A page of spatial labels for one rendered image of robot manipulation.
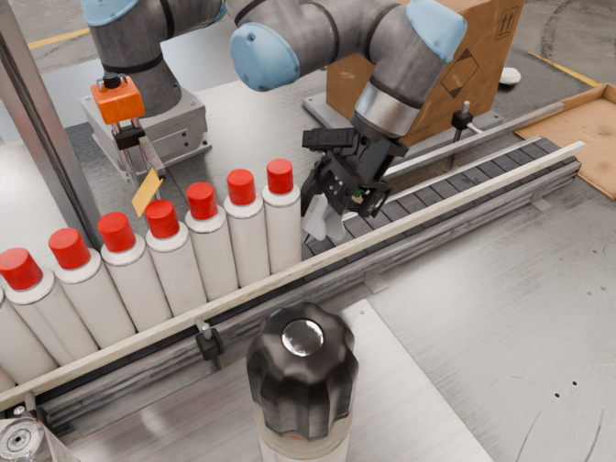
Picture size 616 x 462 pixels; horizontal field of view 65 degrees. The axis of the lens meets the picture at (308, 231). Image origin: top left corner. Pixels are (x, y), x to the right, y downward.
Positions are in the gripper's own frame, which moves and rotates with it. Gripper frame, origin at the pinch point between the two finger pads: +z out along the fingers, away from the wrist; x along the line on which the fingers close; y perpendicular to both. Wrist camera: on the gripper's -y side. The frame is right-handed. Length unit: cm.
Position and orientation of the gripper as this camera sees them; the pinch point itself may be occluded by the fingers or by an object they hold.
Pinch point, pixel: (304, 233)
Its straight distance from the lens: 72.9
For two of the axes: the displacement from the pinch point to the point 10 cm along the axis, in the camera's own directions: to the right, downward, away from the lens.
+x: 7.5, 0.3, 6.6
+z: -4.3, 7.8, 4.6
